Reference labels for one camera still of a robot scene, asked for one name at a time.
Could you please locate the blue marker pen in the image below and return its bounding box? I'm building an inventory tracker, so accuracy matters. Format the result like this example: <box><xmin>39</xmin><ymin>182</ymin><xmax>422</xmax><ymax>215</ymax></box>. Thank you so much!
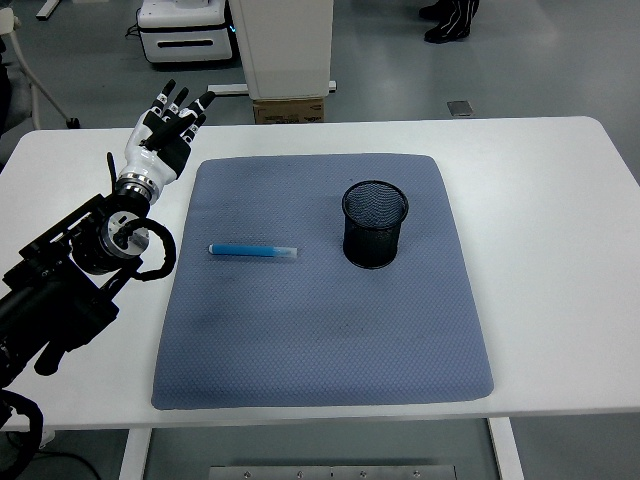
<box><xmin>207</xmin><ymin>242</ymin><xmax>300</xmax><ymax>261</ymax></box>

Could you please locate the white pedestal column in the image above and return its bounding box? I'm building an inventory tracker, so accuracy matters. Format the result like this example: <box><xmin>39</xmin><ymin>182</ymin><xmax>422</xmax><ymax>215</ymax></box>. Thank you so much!
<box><xmin>228</xmin><ymin>0</ymin><xmax>335</xmax><ymax>100</ymax></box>

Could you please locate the white tube frame chair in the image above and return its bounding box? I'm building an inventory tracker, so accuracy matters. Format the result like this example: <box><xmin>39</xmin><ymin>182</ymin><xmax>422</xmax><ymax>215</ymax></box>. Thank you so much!
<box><xmin>0</xmin><ymin>0</ymin><xmax>81</xmax><ymax>146</ymax></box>

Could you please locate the white table leg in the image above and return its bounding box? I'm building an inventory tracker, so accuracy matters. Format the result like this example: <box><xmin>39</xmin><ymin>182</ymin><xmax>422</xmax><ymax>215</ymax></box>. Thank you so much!
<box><xmin>118</xmin><ymin>428</ymin><xmax>151</xmax><ymax>480</ymax></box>
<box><xmin>487</xmin><ymin>417</ymin><xmax>525</xmax><ymax>480</ymax></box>

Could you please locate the brown cardboard box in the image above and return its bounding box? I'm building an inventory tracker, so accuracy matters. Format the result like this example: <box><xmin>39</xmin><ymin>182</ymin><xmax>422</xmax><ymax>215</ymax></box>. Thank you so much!
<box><xmin>252</xmin><ymin>97</ymin><xmax>325</xmax><ymax>125</ymax></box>

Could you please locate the grey metal plate with screws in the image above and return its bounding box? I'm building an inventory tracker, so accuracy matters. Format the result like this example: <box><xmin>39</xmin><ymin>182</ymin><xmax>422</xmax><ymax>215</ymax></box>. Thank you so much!
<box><xmin>208</xmin><ymin>465</ymin><xmax>458</xmax><ymax>480</ymax></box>

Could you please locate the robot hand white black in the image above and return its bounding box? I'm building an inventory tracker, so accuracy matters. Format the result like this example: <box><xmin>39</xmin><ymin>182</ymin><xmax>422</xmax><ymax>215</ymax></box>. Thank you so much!
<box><xmin>122</xmin><ymin>78</ymin><xmax>217</xmax><ymax>185</ymax></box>

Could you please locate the silver pedestal foot bar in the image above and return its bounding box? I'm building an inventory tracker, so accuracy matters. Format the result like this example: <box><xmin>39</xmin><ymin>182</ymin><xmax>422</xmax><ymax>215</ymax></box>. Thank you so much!
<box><xmin>207</xmin><ymin>79</ymin><xmax>339</xmax><ymax>97</ymax></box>

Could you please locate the blue-grey textured mat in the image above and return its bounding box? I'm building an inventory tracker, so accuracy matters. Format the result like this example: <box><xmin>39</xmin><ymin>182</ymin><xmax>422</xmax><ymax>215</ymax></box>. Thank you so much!
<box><xmin>150</xmin><ymin>153</ymin><xmax>496</xmax><ymax>411</ymax></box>

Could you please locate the black floor cable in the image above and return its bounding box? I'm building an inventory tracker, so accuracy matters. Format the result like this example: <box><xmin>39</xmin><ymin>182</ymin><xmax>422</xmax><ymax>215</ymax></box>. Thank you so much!
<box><xmin>37</xmin><ymin>448</ymin><xmax>104</xmax><ymax>480</ymax></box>

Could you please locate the black mesh pen holder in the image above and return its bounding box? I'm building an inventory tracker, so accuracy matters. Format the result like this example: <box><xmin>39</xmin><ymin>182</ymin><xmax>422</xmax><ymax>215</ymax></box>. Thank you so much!
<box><xmin>341</xmin><ymin>180</ymin><xmax>410</xmax><ymax>270</ymax></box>

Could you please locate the white furniture foot bar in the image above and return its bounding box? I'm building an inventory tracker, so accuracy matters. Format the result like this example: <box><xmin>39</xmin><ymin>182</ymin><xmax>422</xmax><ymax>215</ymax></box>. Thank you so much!
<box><xmin>36</xmin><ymin>0</ymin><xmax>66</xmax><ymax>21</ymax></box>

